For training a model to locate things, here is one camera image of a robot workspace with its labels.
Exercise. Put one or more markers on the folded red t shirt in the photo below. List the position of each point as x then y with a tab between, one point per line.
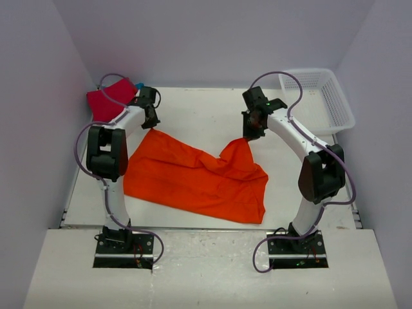
105	110

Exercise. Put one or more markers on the orange t shirt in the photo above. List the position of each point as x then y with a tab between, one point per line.
168	172

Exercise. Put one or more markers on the folded blue t shirt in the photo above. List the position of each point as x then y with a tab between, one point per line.
139	86

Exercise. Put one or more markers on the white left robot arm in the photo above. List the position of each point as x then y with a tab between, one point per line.
107	158

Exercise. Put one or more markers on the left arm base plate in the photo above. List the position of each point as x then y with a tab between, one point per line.
131	251

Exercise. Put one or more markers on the white plastic basket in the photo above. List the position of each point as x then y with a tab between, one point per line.
323	109

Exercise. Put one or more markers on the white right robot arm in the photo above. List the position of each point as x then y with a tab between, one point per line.
322	174

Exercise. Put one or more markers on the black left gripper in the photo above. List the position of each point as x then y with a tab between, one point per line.
153	122

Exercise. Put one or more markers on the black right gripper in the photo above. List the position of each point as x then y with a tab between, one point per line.
248	133

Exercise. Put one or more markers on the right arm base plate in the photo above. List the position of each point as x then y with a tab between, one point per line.
301	254

